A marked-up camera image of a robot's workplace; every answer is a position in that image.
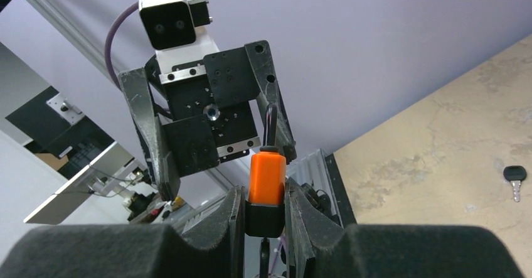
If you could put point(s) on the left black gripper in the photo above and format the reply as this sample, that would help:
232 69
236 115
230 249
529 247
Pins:
209 100

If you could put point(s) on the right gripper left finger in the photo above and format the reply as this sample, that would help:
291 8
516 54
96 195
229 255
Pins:
215 246

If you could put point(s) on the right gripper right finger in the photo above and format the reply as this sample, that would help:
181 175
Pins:
313 240

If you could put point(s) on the orange black padlock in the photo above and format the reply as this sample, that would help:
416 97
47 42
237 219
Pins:
265 210

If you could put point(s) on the single black key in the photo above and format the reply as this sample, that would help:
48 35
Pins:
515 175

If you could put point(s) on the black key bunch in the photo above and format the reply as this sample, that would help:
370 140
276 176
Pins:
264 258

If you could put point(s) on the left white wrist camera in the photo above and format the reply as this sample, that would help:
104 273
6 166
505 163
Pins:
177 30

